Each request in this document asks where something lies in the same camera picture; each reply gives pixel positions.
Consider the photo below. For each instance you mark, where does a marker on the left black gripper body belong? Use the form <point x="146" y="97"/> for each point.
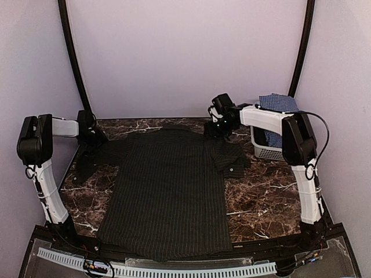
<point x="94" y="141"/>

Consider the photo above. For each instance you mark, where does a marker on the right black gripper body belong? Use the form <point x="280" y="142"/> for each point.
<point x="222" y="130"/>

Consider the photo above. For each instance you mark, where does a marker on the white perforated plastic basket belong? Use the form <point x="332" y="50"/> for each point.
<point x="261" y="149"/>

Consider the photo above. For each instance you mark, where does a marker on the black pinstriped long sleeve shirt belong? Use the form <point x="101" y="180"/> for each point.
<point x="168" y="200"/>

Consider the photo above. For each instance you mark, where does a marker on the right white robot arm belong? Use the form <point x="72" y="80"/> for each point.
<point x="299" y="146"/>

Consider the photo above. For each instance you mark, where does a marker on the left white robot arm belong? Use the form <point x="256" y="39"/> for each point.
<point x="35" y="149"/>

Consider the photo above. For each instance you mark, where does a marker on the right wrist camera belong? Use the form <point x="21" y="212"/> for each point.
<point x="222" y="103"/>

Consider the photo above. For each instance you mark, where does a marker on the black front table rail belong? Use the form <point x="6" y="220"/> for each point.
<point x="91" y="248"/>

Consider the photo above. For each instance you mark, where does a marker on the left black frame post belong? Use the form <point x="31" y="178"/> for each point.
<point x="67" y="32"/>

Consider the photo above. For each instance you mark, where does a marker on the black frame post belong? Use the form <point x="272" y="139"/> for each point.
<point x="67" y="32"/>
<point x="308" y="18"/>

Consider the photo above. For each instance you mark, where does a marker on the white slotted cable duct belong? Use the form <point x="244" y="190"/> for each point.
<point x="143" y="268"/>

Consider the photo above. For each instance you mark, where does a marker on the right black frame post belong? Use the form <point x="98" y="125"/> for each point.
<point x="308" y="18"/>

